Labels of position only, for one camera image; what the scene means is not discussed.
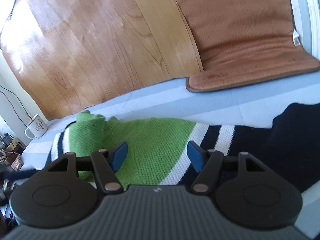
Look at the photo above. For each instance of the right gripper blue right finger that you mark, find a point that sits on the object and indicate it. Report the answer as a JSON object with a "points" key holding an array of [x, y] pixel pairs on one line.
{"points": [[200, 157]]}

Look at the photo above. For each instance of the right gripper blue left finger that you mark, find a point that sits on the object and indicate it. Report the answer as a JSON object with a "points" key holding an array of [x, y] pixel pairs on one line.
{"points": [[102, 159]]}

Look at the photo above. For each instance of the green black white knit sweater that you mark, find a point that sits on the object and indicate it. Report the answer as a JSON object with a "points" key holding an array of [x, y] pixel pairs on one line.
{"points": [[157, 147]]}

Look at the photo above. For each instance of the white enamel mug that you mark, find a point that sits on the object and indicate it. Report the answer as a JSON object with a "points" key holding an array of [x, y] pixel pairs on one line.
{"points": [[35, 128]]}

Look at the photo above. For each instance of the bedside clutter items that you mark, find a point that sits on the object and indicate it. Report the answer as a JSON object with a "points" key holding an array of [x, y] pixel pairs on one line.
{"points": [[11, 151]]}

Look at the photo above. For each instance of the wooden headboard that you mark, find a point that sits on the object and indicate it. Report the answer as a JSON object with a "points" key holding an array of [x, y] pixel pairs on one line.
{"points": [[72, 54]]}

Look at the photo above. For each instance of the brown perforated cushion mat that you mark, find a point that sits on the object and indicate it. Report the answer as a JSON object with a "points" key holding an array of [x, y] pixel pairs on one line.
{"points": [[242, 42]]}

